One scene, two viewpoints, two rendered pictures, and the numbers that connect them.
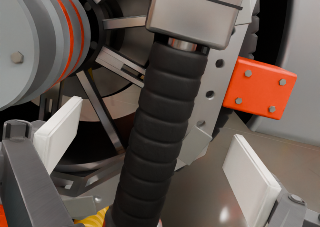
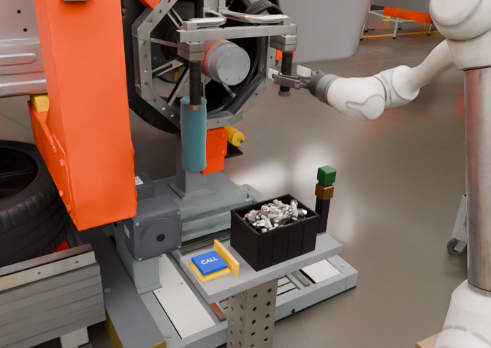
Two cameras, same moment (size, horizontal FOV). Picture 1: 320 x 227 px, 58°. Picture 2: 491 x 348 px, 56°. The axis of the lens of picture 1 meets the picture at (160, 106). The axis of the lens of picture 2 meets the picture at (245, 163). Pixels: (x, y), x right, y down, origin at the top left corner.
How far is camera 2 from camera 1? 1.42 m
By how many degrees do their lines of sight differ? 27
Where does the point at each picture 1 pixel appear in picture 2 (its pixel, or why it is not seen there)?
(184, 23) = (289, 48)
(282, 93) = not seen: hidden behind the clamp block
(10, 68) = (245, 68)
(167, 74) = (288, 58)
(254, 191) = (307, 72)
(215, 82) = (272, 53)
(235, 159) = (299, 69)
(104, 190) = (244, 107)
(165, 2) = (286, 46)
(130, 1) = not seen: hidden behind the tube
